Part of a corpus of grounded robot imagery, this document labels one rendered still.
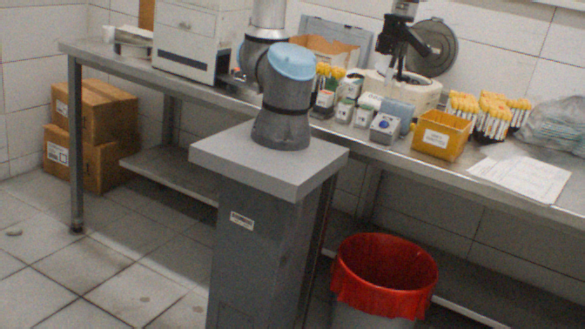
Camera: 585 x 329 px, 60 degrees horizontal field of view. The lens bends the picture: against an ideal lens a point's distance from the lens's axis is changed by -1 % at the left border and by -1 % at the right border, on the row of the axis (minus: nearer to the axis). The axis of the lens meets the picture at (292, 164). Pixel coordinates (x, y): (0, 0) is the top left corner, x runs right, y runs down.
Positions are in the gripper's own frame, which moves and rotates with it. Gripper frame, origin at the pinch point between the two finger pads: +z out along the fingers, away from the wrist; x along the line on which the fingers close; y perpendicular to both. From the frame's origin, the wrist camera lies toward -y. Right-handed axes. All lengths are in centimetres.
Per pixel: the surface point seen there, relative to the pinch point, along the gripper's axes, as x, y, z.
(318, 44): -46, 45, 4
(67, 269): 30, 107, 103
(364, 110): 5.3, 5.6, 9.4
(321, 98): 6.6, 19.6, 9.2
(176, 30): 10, 75, -1
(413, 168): 17.0, -15.1, 17.8
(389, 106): 2.0, -1.0, 6.8
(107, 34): -3, 118, 12
